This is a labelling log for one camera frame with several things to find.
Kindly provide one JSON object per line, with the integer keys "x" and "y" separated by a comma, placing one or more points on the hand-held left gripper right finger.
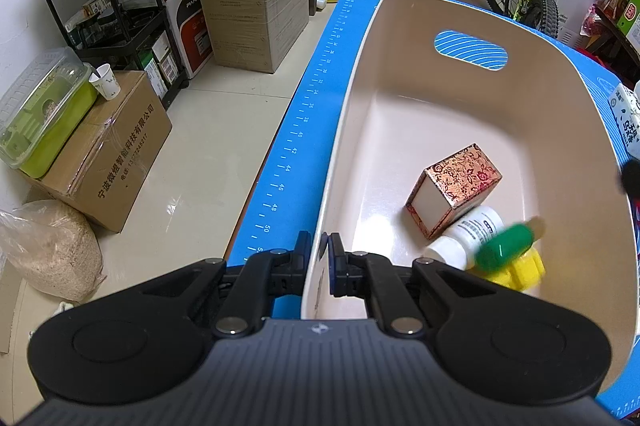
{"x": 334, "y": 266}

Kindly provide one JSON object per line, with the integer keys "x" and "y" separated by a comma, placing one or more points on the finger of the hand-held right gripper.
{"x": 632, "y": 178}

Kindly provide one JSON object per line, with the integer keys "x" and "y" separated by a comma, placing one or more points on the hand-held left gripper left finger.
{"x": 302, "y": 256}

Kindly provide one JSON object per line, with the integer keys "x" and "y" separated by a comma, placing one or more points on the white pill bottle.
{"x": 470, "y": 228}

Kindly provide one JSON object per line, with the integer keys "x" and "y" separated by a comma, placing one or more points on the yellow plastic toy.
{"x": 525, "y": 271}

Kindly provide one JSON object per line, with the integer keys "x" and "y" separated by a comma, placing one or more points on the green bottle with silver cap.
{"x": 502, "y": 246}

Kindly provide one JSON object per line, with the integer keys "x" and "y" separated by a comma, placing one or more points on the red patterned gift box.
{"x": 465, "y": 176}

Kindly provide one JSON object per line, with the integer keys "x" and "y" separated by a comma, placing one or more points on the beige plastic basket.
{"x": 450, "y": 116}

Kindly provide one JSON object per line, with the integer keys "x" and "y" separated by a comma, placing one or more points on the white floral tissue box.
{"x": 627, "y": 121}

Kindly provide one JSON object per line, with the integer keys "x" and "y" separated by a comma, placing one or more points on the blue silicone baking mat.
{"x": 300, "y": 146}

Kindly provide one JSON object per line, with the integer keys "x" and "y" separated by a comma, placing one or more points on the dark wooden side table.
{"x": 612, "y": 36}

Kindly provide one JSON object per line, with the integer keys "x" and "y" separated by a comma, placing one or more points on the green and white carton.
{"x": 630, "y": 11}

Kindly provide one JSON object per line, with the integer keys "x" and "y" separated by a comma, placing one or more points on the low brown cardboard box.
{"x": 110, "y": 156}

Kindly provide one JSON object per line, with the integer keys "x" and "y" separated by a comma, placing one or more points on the red and white appliance box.
{"x": 192, "y": 26}

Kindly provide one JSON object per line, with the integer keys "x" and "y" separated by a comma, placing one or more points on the clear bag of grain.
{"x": 45, "y": 251}

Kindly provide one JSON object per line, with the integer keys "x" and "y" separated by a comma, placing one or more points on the white paper cup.
{"x": 106, "y": 84}

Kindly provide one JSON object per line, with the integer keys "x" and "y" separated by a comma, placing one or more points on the black rolling cart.
{"x": 115, "y": 44}

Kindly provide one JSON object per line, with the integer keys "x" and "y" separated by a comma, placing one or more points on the green container with clear lid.
{"x": 45, "y": 131}

